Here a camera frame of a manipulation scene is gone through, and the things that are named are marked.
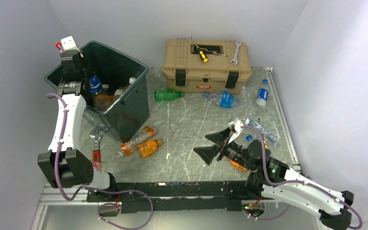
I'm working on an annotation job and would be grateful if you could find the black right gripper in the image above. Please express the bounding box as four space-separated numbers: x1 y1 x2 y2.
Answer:
193 127 254 171

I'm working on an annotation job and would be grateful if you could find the blue label water bottle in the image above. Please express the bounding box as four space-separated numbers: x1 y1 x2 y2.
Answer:
89 75 103 95

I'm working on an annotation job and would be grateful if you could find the crushed orange label bottle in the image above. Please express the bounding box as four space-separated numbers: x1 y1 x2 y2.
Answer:
122 77 137 92

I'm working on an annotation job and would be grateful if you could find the orange juice bottle gold cap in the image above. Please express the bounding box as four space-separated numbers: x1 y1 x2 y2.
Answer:
137 138 163 158

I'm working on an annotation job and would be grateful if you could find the clear bottle orange label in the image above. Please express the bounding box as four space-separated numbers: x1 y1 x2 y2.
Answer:
118 126 156 157

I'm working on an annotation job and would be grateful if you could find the large orange label bottle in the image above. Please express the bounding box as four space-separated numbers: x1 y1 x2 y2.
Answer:
113 88 124 102

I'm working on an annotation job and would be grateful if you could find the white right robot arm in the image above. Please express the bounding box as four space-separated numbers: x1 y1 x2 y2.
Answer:
193 125 354 230

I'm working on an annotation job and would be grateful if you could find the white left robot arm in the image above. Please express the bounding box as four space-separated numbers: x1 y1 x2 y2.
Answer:
37 47 119 201

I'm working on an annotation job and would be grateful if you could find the dark green plastic bin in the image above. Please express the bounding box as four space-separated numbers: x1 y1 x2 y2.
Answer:
45 41 150 142

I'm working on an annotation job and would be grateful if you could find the orange juice bottle right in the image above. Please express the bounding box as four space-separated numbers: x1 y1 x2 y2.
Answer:
230 161 248 172

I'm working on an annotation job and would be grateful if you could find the clear bottle blue cap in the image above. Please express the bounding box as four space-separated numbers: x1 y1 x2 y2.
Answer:
245 118 278 145

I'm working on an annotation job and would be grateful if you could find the crushed blue label bottle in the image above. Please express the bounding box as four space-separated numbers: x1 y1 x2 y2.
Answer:
203 91 241 108

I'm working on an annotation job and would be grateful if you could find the green plastic bottle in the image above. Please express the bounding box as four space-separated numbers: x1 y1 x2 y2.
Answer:
154 89 184 102

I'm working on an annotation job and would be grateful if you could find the blue label bottle far right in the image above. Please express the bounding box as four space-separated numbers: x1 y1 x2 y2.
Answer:
256 79 269 106

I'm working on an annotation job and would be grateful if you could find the tan plastic toolbox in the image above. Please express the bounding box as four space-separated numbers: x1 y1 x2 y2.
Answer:
161 38 252 95

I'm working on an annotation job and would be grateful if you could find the yellow black screwdriver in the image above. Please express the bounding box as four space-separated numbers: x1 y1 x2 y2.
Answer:
190 37 208 63

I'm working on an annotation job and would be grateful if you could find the thin dark screwdriver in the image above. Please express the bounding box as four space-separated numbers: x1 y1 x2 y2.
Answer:
201 48 228 57

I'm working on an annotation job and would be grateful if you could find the silver open-end wrench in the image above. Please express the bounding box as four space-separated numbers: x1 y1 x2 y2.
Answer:
230 41 242 65

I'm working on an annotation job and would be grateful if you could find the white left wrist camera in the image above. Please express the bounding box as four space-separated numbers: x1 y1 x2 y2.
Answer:
55 36 80 53

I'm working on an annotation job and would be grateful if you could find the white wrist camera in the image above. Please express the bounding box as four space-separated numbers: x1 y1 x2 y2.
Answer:
55 36 80 53
228 117 244 143

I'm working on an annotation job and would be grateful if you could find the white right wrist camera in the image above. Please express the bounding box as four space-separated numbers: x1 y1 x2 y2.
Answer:
228 117 244 143

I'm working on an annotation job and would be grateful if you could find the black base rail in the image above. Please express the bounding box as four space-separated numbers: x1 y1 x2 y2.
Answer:
87 177 266 214

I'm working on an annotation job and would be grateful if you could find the red handle adjustable wrench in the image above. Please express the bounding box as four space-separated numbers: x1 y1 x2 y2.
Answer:
89 128 103 171

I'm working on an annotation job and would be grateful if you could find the purple cable loop front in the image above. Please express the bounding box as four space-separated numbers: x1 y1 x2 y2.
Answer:
97 190 154 230

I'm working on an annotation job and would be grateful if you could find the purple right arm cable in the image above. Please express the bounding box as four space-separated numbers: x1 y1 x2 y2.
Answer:
241 126 363 230

